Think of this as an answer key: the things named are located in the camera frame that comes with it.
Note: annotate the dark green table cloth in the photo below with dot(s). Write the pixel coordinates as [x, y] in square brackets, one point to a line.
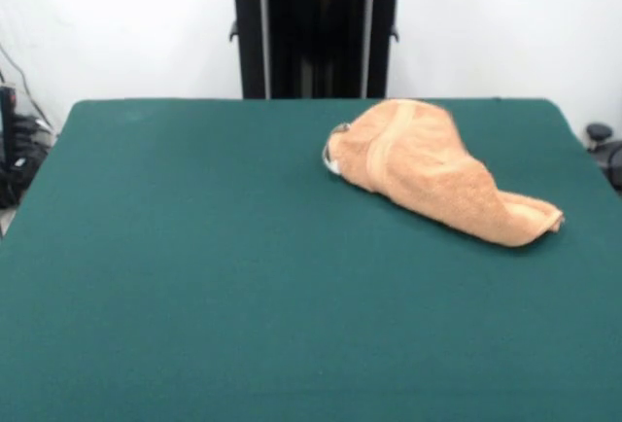
[146, 247]

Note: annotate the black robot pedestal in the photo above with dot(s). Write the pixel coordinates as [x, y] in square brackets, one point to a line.
[316, 52]

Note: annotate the tan terry towel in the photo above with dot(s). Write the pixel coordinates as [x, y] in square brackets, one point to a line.
[427, 164]

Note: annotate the grey caster leg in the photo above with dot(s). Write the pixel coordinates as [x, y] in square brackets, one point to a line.
[598, 131]

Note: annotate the black equipment pile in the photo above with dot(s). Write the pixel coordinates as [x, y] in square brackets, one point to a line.
[14, 184]

